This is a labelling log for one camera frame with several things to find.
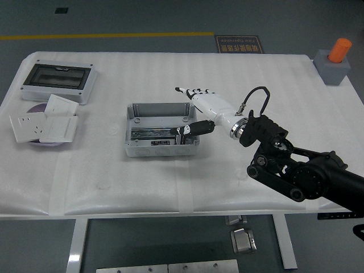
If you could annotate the black floor socket cover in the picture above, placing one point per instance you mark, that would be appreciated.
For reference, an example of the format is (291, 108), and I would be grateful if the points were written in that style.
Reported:
(61, 10)

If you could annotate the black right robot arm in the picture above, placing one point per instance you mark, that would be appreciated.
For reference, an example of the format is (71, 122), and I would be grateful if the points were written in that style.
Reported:
(307, 176)

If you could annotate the orange cylinder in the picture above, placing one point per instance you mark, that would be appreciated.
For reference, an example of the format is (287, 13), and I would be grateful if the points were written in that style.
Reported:
(339, 50)

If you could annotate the white wall socket panel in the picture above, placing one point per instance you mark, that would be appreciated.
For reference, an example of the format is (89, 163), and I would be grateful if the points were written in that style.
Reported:
(27, 128)

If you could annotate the white foam table mat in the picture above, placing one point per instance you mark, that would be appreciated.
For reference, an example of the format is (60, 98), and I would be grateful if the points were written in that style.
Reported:
(142, 185)

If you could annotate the black table control panel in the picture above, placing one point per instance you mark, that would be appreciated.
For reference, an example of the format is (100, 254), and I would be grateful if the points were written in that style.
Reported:
(332, 216)

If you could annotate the grey metal base plate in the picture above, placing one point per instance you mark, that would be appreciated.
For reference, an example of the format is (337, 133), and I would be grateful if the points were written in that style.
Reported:
(130, 269)
(203, 266)

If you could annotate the small silver metal block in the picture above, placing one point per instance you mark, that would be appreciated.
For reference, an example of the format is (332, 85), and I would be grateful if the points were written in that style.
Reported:
(234, 219)

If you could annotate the large silver metal block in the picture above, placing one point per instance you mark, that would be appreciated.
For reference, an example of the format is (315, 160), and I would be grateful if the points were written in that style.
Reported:
(243, 241)

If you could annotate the white switch panel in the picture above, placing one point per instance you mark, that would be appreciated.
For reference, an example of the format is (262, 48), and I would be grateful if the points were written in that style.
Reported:
(61, 105)
(58, 129)

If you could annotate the grey block holder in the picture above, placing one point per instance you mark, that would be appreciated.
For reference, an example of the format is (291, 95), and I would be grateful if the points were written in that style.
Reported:
(332, 72)

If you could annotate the black floor sign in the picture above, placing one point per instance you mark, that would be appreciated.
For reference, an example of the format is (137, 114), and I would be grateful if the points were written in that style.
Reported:
(239, 44)

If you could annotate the white table leg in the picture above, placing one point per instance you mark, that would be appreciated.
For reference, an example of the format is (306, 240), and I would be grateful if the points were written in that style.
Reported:
(76, 247)
(285, 241)

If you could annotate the black robot body part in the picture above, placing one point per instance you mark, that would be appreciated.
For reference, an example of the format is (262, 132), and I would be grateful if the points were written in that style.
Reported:
(359, 230)

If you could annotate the grey open junction box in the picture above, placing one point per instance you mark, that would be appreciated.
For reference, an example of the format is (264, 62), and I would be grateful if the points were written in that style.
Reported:
(153, 119)

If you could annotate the purple round plate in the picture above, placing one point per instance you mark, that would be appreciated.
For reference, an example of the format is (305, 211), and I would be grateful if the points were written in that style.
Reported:
(38, 109)

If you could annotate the grey box with dark window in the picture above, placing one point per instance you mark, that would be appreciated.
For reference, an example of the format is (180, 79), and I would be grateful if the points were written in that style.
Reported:
(57, 76)

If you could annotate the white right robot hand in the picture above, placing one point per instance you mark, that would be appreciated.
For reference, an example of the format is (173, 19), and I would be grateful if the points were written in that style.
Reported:
(211, 105)

